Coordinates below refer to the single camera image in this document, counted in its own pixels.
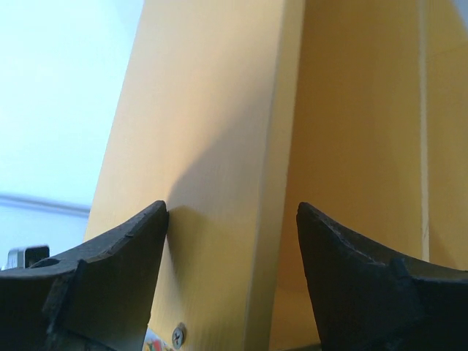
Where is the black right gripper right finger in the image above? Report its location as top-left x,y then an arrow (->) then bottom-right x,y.
296,202 -> 467,350

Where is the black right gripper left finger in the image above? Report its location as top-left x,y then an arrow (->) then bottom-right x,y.
1,200 -> 169,350

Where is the silver cabinet screw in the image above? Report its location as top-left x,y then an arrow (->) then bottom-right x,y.
171,322 -> 186,350

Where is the yellow wooden shelf cabinet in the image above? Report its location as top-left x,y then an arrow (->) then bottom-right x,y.
86,1 -> 467,350

